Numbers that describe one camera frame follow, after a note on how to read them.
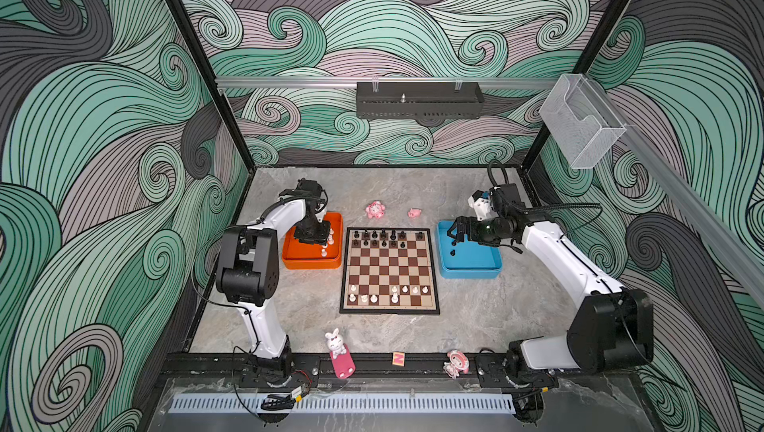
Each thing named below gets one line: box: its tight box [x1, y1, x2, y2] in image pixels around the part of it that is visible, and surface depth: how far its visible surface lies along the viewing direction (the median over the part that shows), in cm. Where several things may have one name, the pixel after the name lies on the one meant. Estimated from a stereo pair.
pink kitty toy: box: [365, 200, 386, 219], surface depth 106 cm
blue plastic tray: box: [437, 219, 503, 280], surface depth 94 cm
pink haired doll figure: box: [443, 349, 470, 380], surface depth 74 cm
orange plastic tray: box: [282, 212, 344, 270], surface depth 94 cm
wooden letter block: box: [391, 351, 405, 368], surface depth 76 cm
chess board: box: [339, 226, 440, 315], surface depth 91 cm
